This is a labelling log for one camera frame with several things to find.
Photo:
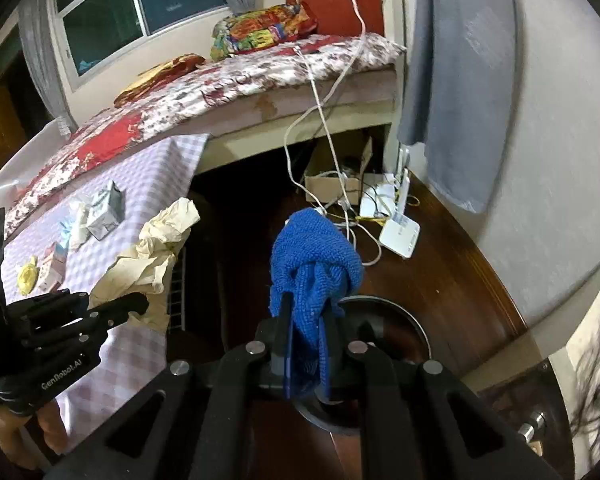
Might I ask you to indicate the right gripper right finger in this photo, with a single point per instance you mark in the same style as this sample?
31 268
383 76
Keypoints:
338 349

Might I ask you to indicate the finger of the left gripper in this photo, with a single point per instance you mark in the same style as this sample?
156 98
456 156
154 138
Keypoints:
94 324
59 306

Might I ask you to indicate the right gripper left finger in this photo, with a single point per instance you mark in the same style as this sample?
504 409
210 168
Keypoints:
278 336

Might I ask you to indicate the yellow knitted cloth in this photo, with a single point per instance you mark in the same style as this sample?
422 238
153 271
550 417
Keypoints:
28 276

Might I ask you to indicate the red white drink carton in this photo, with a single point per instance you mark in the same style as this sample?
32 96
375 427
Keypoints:
52 268

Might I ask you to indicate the beige paper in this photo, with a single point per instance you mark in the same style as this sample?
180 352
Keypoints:
147 265

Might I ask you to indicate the blue knitted cloth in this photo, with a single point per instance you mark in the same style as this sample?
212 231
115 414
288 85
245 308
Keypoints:
312 261

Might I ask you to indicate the light blue wrapper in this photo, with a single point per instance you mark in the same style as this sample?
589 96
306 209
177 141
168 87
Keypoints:
74 232

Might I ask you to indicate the green white milk carton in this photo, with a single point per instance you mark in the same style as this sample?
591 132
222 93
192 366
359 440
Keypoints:
106 211

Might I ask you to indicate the black trash bin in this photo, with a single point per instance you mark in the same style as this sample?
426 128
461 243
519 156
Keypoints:
378 322

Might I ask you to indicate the white router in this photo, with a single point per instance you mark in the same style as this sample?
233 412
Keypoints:
384 198

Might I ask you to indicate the cardboard box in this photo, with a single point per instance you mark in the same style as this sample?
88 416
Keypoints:
325 179

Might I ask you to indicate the folded yellow red blanket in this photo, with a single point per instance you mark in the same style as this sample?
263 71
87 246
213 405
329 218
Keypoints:
158 76

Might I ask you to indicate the grey hanging towel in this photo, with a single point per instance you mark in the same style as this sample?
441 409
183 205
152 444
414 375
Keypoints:
459 94

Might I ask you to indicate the grey curtain left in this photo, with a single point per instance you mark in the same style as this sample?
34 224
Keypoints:
37 47

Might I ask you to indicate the colourful pillow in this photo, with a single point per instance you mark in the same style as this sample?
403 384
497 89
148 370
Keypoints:
261 29

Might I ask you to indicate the window with white frame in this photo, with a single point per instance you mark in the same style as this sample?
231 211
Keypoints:
94 33

